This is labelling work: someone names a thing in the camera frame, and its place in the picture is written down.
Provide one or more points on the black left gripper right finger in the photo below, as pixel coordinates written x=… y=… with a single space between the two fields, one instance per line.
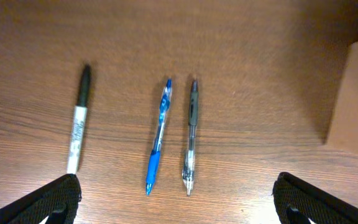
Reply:
x=297 y=201

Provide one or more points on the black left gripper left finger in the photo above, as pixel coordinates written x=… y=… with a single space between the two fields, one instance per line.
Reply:
x=56 y=202

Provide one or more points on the black and white marker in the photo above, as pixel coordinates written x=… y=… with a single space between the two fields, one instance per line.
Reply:
x=79 y=120

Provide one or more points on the blue retractable pen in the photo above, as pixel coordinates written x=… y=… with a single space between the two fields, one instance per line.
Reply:
x=156 y=150

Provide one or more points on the clear black retractable pen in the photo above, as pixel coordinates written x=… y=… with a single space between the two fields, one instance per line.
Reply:
x=188 y=172

